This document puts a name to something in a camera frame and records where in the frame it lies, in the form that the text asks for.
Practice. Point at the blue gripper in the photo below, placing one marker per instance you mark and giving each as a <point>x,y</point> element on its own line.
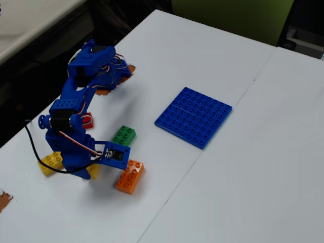
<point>75,160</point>

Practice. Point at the yellow 2x2 block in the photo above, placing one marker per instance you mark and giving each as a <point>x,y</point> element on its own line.
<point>94,171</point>

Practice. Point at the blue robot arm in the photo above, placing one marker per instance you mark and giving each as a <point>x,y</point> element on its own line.
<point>73,96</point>

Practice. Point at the yellow 2x4 block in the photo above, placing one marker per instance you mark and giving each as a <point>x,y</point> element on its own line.
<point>50,163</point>

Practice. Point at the orange 2x4 block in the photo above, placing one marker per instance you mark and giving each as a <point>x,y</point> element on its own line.
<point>130,177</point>

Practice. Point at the red block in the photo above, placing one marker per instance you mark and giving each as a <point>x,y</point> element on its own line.
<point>89,122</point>

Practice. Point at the green block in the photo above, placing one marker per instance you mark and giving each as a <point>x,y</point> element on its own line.
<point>124,135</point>

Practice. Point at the blue 8x8 baseplate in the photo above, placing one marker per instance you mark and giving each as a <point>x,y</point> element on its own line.
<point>193,117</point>

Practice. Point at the white desk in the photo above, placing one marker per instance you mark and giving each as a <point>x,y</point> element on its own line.
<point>30,20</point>

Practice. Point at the blue camera mount with board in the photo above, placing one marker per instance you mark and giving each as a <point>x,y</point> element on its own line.
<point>117,155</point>

